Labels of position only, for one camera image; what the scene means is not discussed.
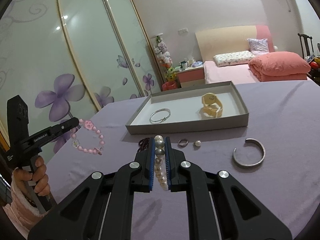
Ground pink and cream nightstand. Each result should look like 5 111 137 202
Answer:
176 66 205 88

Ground white pearl bracelet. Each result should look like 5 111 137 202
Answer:
154 135 168 192

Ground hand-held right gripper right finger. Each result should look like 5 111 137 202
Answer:
165 136 293 240

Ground person's left hand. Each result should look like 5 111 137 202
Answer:
13 155 50 197

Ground dark red bead bracelet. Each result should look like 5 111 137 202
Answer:
138 137 152 153

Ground silver cuff bangle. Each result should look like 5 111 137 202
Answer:
233 138 266 168

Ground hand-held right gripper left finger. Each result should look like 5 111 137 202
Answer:
27 137 153 240

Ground red waste bin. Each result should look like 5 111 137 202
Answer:
162 81 180 92

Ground grey shallow cardboard box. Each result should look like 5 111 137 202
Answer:
125 80 249 135

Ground pink bed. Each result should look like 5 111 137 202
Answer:
203 60 313 84

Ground cream wristwatch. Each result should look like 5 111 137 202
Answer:
201 92 224 119

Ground person's left forearm pink sleeve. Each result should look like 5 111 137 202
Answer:
2 175 50 230

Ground hanging plush toys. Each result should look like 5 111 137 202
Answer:
153 34 173 68

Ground thin silver bangle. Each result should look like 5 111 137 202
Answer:
149 108 171 124

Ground purple tablecloth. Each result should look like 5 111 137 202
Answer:
45 80 320 240

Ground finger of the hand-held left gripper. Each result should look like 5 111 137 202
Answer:
40 117 80 147

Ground purple floral cushion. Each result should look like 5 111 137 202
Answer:
247 38 269 55

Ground pink bead flower bracelet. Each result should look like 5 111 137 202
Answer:
71 120 105 156

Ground yellow green plush toy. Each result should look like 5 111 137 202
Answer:
165 66 177 82

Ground pile of colourful toys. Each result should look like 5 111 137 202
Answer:
305 44 320 83

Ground dark wooden chair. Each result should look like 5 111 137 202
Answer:
297 33 314 59

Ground folded pink quilt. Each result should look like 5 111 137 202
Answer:
248 51 311 82

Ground glass wardrobe with purple flowers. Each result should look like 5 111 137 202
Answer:
0 0 163 155

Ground white floral pillow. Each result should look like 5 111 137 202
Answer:
214 50 256 67

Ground cream and pink headboard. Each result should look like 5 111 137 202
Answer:
195 25 272 63

